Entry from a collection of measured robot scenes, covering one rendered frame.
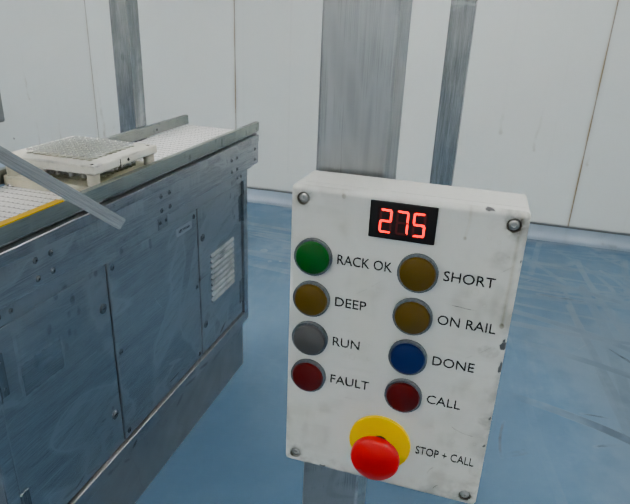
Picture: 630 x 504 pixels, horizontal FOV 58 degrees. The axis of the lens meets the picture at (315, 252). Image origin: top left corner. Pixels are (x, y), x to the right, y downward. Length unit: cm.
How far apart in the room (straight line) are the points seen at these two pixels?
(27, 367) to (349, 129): 97
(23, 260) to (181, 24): 343
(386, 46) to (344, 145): 8
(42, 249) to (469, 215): 91
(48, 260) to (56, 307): 16
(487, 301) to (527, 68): 351
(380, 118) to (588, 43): 349
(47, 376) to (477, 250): 108
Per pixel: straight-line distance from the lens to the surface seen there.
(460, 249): 42
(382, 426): 50
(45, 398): 137
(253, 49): 421
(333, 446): 53
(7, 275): 113
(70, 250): 124
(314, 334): 46
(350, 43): 46
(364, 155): 47
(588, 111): 397
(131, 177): 138
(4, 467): 134
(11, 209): 130
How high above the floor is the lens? 133
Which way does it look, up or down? 23 degrees down
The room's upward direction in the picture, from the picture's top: 2 degrees clockwise
